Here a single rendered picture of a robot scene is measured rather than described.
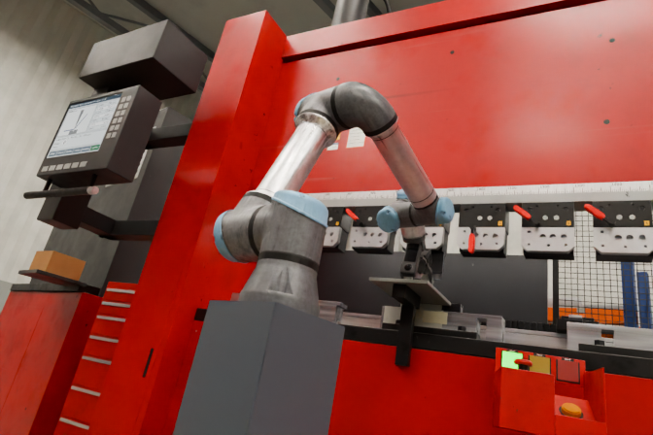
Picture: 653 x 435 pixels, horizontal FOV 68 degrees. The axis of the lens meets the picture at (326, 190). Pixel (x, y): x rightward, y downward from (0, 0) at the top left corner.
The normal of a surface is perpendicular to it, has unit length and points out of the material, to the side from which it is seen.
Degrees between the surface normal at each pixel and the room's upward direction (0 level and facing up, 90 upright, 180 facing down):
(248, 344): 90
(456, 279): 90
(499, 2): 90
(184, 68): 90
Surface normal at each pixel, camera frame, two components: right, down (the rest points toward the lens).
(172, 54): 0.86, -0.05
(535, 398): -0.22, -0.42
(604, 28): -0.45, -0.43
